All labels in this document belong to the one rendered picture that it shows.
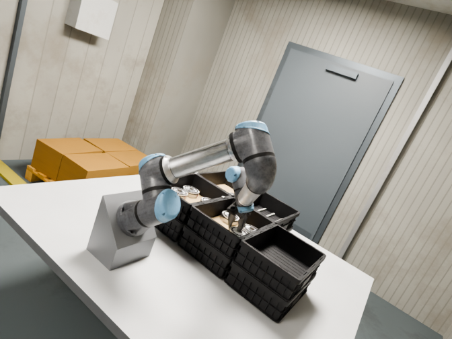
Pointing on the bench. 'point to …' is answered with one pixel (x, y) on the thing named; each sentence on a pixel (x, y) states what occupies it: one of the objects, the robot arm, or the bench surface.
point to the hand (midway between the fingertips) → (233, 230)
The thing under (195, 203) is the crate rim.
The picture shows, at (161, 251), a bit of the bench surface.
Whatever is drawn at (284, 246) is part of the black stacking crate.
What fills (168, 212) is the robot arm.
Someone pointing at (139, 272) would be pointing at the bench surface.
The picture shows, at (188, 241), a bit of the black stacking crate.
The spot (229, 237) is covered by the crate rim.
